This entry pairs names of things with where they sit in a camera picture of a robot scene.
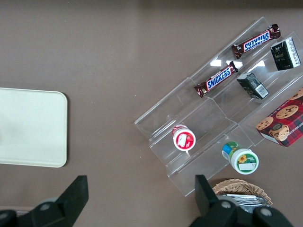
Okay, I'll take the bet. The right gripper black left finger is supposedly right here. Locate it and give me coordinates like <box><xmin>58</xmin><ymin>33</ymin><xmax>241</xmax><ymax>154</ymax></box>
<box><xmin>0</xmin><ymin>175</ymin><xmax>89</xmax><ymax>227</ymax></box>

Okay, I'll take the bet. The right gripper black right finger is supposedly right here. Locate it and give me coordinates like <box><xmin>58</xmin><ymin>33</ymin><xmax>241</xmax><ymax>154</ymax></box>
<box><xmin>189</xmin><ymin>174</ymin><xmax>293</xmax><ymax>227</ymax></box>

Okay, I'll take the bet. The light wicker basket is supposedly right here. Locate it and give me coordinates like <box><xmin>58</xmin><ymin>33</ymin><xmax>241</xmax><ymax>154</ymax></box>
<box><xmin>210</xmin><ymin>178</ymin><xmax>273</xmax><ymax>213</ymax></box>

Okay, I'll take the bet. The cream plastic tray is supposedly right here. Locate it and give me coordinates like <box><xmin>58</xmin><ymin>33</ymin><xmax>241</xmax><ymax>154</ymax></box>
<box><xmin>0</xmin><ymin>87</ymin><xmax>69</xmax><ymax>169</ymax></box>

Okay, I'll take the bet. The stack of foil trays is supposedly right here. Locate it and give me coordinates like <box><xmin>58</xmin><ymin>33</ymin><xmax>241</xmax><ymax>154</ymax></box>
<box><xmin>216</xmin><ymin>193</ymin><xmax>268</xmax><ymax>213</ymax></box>

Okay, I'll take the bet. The green label white cup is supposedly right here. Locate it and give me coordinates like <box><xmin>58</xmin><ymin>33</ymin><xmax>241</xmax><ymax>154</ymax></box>
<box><xmin>221</xmin><ymin>141</ymin><xmax>259</xmax><ymax>175</ymax></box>

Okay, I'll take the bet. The red label white cup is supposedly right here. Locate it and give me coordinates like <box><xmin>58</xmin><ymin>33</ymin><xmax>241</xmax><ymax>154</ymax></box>
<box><xmin>171</xmin><ymin>123</ymin><xmax>197</xmax><ymax>151</ymax></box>

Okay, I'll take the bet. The clear acrylic stepped shelf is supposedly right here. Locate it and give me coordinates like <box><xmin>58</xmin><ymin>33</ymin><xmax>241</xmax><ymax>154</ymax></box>
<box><xmin>134</xmin><ymin>16</ymin><xmax>303</xmax><ymax>198</ymax></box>

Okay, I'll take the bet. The red plaid cookie box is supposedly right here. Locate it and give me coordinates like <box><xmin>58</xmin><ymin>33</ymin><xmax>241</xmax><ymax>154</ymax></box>
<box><xmin>255</xmin><ymin>87</ymin><xmax>303</xmax><ymax>148</ymax></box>

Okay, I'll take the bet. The Snickers chocolate bar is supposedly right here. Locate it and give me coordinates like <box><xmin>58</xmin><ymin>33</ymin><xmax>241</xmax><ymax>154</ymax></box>
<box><xmin>231</xmin><ymin>23</ymin><xmax>281</xmax><ymax>60</ymax></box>
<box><xmin>194</xmin><ymin>61</ymin><xmax>239</xmax><ymax>98</ymax></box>

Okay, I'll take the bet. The small black carton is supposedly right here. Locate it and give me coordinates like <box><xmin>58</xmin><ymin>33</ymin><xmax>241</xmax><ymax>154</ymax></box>
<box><xmin>270</xmin><ymin>37</ymin><xmax>302</xmax><ymax>71</ymax></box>
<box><xmin>236</xmin><ymin>72</ymin><xmax>270</xmax><ymax>100</ymax></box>

